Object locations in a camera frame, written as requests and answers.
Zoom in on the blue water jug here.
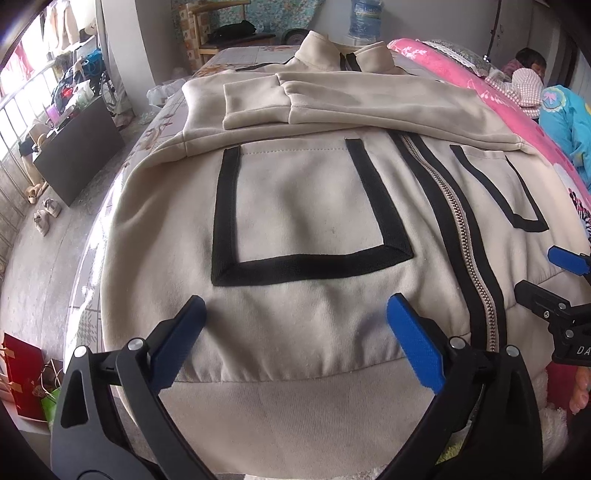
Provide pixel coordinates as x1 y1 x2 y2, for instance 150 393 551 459
349 0 383 41

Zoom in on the silver lace pillow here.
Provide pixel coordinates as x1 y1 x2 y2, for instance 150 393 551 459
424 40 491 78

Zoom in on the teal floral wall cloth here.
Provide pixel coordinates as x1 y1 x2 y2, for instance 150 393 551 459
170 0 325 35

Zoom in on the black bag on chair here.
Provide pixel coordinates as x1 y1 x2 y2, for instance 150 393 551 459
208 20 256 43

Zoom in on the green shopping bag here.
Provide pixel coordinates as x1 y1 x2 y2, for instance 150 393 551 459
41 387 61 431

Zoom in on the person's right hand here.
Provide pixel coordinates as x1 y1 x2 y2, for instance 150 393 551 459
569 367 591 415

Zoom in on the sleeping person checkered top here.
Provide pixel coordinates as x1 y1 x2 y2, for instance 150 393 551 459
485 47 547 121

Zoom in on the light blue garment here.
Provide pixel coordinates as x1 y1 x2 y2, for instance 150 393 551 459
539 85 591 191

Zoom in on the red paper bag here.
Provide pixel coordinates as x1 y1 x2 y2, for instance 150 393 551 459
1 333 46 422

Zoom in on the beige zip-up jacket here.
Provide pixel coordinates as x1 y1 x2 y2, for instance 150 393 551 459
101 33 590 478

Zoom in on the dark grey cabinet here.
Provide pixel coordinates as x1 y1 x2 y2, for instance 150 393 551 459
33 97 125 206

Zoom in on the floral grey bed sheet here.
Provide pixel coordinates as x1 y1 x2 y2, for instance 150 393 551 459
64 43 302 370

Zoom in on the pair of beige shoes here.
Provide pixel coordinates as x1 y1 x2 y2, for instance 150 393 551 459
33 198 62 237

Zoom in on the pink floral quilt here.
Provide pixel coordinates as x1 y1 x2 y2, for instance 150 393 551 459
388 38 590 230

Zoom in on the white plastic bag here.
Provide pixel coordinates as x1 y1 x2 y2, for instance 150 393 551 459
146 78 186 108

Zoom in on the wooden chair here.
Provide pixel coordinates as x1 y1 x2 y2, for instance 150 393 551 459
177 1 276 71

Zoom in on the black round fan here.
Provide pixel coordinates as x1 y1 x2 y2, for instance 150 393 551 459
280 28 308 46

